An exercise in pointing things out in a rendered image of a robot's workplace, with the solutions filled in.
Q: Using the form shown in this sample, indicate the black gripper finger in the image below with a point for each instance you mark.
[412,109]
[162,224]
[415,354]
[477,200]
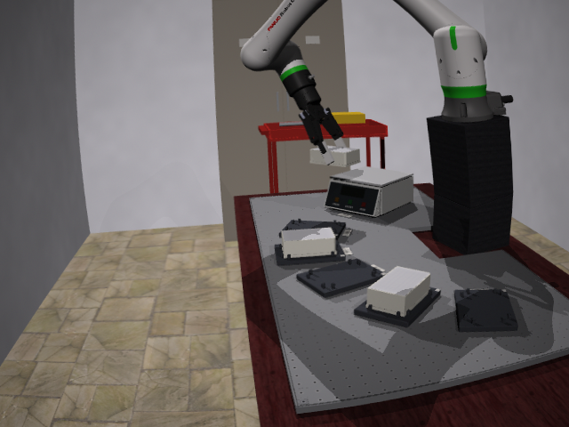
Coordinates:
[314,131]
[331,126]

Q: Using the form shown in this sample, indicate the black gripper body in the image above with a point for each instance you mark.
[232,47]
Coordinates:
[309,99]

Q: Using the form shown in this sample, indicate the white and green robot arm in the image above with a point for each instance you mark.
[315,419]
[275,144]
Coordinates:
[458,48]

